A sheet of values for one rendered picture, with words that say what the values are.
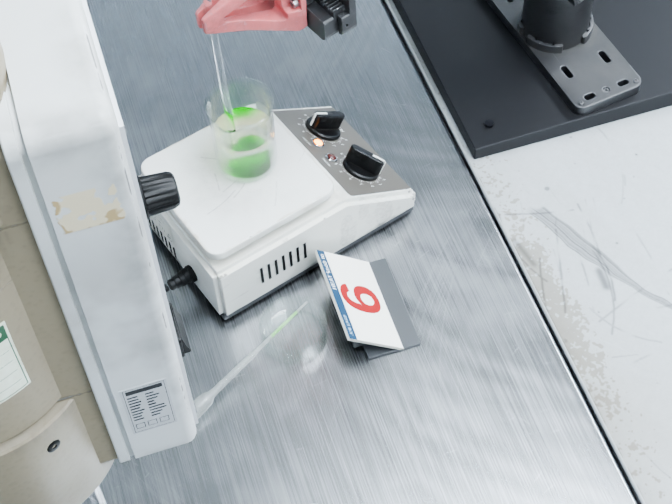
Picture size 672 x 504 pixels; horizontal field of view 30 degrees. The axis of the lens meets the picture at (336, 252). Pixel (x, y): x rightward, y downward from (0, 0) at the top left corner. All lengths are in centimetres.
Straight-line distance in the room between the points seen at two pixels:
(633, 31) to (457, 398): 42
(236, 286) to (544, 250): 27
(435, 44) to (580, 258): 27
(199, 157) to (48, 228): 64
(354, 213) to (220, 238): 12
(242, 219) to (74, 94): 62
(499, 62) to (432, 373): 33
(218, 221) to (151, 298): 56
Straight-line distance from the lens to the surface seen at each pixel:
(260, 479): 97
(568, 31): 118
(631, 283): 107
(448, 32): 122
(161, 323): 45
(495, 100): 117
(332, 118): 109
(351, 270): 104
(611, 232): 110
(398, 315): 103
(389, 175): 108
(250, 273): 100
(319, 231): 102
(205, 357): 102
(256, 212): 99
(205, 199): 100
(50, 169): 38
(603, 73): 118
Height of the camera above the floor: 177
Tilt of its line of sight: 54 degrees down
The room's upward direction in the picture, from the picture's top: 3 degrees counter-clockwise
